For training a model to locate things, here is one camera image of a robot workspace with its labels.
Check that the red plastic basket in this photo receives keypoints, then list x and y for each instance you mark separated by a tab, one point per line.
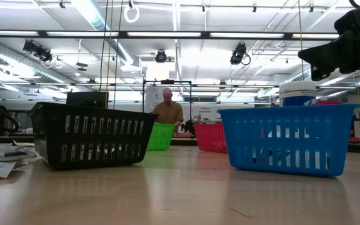
209	137

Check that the black overhead camera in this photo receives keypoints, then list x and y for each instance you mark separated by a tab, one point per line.
39	51
160	57
237	54

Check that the blue plastic basket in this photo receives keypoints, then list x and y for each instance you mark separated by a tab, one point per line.
292	111

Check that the black plastic basket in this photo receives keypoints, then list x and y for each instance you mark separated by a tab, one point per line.
89	139

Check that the white poster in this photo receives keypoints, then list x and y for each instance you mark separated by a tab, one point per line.
151	97

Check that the disinfectant wipes canister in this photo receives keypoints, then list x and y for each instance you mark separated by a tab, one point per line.
297	90

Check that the green plastic basket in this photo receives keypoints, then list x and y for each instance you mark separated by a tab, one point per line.
162	137

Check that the black aluminium table frame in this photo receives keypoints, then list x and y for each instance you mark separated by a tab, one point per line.
205	35

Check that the background black rig frame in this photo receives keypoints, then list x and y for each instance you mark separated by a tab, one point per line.
167	81

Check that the red storage bin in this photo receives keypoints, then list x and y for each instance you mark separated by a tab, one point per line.
328	102

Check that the background black robot arm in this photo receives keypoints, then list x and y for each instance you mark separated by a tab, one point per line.
187	126

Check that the LED light bar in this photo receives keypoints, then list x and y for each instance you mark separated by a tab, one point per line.
316	36
83	33
164	34
245	35
8	32

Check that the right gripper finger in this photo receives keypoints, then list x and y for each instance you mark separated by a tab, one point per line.
319	73
333	54

